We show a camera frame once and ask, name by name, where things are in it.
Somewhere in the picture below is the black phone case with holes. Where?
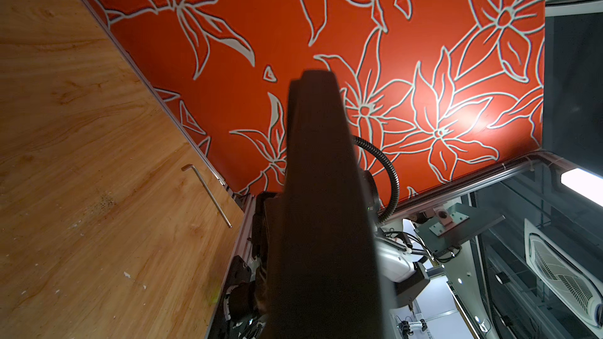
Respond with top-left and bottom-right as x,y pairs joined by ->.
262,70 -> 386,338

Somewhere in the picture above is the small metal hex key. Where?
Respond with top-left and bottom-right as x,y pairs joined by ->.
182,164 -> 233,229

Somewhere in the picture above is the white ceiling air conditioner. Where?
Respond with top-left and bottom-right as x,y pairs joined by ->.
524,219 -> 602,338

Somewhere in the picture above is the grey metal camera bracket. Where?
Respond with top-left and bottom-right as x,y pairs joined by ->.
416,203 -> 505,257

